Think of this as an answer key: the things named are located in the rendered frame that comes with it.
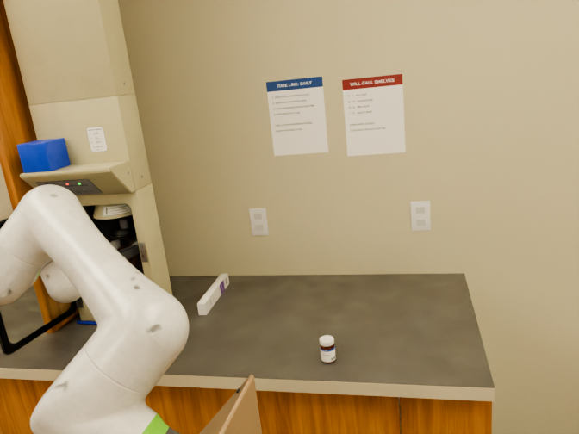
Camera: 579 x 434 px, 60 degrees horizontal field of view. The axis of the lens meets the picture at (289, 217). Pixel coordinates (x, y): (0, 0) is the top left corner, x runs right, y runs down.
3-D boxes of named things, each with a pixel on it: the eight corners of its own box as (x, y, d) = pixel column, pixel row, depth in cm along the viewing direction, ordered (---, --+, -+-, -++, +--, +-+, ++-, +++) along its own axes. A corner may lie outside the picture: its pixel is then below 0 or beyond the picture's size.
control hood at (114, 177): (50, 195, 169) (42, 166, 167) (136, 191, 162) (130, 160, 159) (26, 205, 159) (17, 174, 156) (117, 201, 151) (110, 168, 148)
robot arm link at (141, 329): (170, 309, 74) (34, 163, 105) (98, 400, 72) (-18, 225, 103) (218, 330, 84) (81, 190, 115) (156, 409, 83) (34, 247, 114)
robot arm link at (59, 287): (49, 313, 146) (77, 303, 143) (28, 275, 144) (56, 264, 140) (78, 293, 159) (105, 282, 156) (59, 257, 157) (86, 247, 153)
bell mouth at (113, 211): (110, 206, 187) (108, 191, 186) (153, 204, 183) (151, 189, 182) (82, 220, 171) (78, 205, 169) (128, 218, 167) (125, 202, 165)
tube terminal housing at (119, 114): (117, 291, 206) (75, 99, 184) (190, 291, 198) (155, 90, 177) (80, 320, 183) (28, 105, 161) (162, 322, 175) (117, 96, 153)
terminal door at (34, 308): (77, 310, 179) (51, 202, 168) (6, 357, 152) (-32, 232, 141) (76, 310, 179) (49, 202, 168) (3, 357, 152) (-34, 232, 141)
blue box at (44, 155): (45, 167, 166) (38, 139, 163) (71, 164, 163) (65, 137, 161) (23, 173, 156) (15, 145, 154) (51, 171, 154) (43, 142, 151)
